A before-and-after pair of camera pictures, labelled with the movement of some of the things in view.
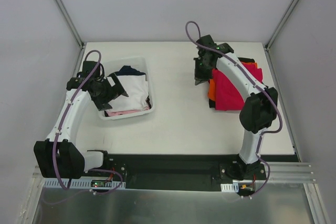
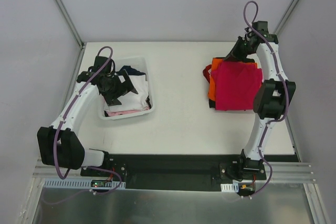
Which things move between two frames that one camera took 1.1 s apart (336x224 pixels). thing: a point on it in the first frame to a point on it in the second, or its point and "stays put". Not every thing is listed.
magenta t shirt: x=227 y=96 stays put
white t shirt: x=135 y=87 stays put
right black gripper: x=200 y=70 to x=237 y=51
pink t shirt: x=111 y=113 stays put
